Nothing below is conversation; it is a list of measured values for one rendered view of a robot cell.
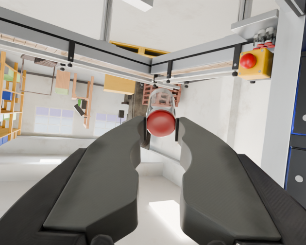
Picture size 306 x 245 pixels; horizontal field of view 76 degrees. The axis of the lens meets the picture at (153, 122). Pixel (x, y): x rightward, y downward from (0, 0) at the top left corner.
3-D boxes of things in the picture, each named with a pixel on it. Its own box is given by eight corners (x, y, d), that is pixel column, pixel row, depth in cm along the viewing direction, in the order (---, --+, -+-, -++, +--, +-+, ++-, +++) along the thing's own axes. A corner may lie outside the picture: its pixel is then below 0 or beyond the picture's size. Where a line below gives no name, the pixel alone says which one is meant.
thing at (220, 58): (293, 14, 56) (286, 70, 57) (309, 33, 66) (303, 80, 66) (150, 57, 110) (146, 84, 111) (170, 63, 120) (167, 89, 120)
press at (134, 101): (144, 87, 793) (138, 148, 799) (118, 82, 745) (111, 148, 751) (159, 83, 680) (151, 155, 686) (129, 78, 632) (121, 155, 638)
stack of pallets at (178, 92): (164, 82, 647) (161, 107, 649) (144, 78, 614) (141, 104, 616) (183, 78, 550) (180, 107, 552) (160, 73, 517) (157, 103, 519)
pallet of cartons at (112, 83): (97, 52, 392) (93, 89, 394) (108, 34, 298) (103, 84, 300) (158, 66, 448) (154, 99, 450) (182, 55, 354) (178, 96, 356)
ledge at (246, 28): (295, 27, 60) (294, 34, 60) (252, 38, 70) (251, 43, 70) (277, 8, 51) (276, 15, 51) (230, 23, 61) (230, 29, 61)
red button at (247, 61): (260, 54, 54) (258, 69, 54) (246, 57, 57) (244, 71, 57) (253, 50, 51) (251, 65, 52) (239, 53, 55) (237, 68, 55)
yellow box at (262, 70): (276, 54, 56) (273, 79, 57) (251, 59, 62) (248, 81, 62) (265, 46, 52) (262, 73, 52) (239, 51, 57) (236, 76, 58)
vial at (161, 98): (174, 87, 17) (178, 108, 13) (173, 111, 18) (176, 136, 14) (148, 87, 17) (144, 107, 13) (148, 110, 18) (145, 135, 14)
